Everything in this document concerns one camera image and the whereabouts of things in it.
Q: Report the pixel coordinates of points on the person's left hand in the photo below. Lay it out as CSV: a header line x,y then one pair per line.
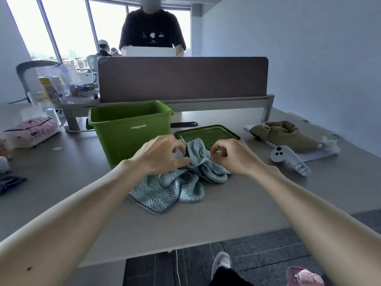
x,y
160,154

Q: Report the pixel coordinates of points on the person's right hand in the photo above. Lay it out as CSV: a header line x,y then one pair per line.
x,y
235,157

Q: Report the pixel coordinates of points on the green plastic storage box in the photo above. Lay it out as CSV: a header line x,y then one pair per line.
x,y
119,131

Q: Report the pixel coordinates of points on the person's left forearm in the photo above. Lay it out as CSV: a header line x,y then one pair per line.
x,y
68,223

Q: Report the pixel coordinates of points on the person's right forearm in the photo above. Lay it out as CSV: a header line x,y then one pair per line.
x,y
321,217

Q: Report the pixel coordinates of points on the clear plastic organizer box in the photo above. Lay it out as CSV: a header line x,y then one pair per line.
x,y
83,90

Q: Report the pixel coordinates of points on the person's black trousers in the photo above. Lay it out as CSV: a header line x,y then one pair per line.
x,y
229,278

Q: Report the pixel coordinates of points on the green flat plastic lid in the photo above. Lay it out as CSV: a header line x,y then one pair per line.
x,y
208,134

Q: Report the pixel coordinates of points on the black phone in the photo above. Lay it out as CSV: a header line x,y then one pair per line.
x,y
184,124

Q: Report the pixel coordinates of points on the white controller with label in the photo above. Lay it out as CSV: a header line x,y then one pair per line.
x,y
285,157

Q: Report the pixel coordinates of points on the olive cloth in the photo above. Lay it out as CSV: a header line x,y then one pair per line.
x,y
285,135

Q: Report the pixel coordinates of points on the grey desk riser shelf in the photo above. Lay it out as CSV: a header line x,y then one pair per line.
x,y
223,102

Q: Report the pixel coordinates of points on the brown desk divider panel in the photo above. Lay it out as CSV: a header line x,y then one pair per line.
x,y
184,80

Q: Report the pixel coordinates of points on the crumpled white tissue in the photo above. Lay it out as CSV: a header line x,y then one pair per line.
x,y
330,145

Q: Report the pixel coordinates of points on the grey sneaker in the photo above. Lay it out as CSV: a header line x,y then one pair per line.
x,y
221,263

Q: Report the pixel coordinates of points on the white power cube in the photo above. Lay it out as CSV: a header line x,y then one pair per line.
x,y
58,116

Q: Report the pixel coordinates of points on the white mesh chair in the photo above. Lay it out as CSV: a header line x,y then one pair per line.
x,y
93,65

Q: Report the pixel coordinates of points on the pink tissue pack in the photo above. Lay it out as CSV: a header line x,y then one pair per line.
x,y
32,132

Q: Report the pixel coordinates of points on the yellow wipes canister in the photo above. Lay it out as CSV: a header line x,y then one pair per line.
x,y
47,89

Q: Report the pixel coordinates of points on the glass jar white lid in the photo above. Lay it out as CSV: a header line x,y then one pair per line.
x,y
37,99

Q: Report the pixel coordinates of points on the blue foil wrapper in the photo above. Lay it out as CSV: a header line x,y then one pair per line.
x,y
12,184

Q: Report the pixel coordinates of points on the large glass window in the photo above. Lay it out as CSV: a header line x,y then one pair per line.
x,y
68,26

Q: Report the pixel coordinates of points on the grey office chair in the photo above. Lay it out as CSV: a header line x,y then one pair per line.
x,y
22,77

